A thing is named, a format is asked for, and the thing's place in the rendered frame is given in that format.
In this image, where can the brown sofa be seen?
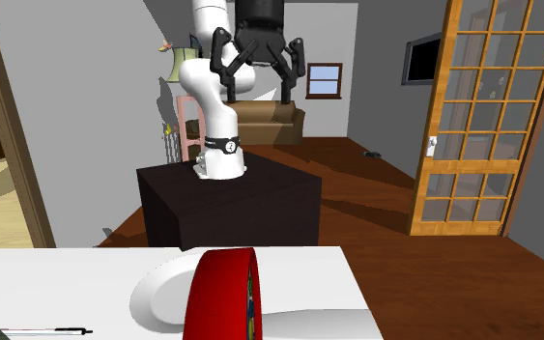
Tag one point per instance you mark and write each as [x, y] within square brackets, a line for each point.
[262, 124]

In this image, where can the brown wooden door frame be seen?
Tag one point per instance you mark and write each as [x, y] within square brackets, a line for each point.
[12, 141]

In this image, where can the small dark floor object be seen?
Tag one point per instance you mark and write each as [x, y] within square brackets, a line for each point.
[373, 154]

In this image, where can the white and black pen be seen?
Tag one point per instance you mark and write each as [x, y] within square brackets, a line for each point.
[40, 331]

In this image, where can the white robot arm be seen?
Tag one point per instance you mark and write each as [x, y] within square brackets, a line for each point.
[217, 117]

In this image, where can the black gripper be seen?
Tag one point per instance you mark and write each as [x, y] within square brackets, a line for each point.
[258, 28]

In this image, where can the red round bowl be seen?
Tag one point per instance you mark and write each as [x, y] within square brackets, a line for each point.
[219, 296]

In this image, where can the white table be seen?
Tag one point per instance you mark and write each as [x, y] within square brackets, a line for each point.
[64, 282]

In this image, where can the wooden framed window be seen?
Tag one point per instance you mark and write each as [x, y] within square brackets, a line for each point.
[324, 80]

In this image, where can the dark robot stand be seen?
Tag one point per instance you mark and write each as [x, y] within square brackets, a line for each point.
[234, 207]

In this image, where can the black wall television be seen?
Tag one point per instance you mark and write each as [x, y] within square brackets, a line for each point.
[423, 59]

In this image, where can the wooden glass pane door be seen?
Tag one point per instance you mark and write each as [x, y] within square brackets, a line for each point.
[464, 165]

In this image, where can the white plate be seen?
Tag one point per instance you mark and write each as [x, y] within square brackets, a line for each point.
[158, 296]

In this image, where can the green shade lamp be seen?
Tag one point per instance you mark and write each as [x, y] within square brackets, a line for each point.
[179, 66]

